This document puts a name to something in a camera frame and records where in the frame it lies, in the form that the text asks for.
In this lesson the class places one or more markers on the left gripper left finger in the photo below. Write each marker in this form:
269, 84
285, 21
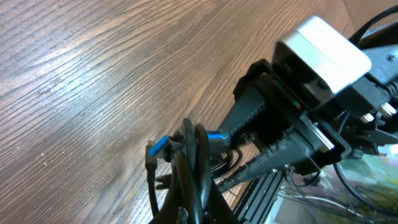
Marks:
171, 212

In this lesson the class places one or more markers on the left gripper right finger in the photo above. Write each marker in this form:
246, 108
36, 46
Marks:
219, 210

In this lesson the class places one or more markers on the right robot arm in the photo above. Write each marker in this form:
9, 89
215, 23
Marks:
374, 95

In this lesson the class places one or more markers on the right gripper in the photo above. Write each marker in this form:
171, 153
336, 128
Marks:
286, 132

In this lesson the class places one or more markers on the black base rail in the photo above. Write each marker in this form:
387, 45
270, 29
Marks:
258, 198

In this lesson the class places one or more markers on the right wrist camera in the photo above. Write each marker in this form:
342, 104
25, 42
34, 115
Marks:
317, 63

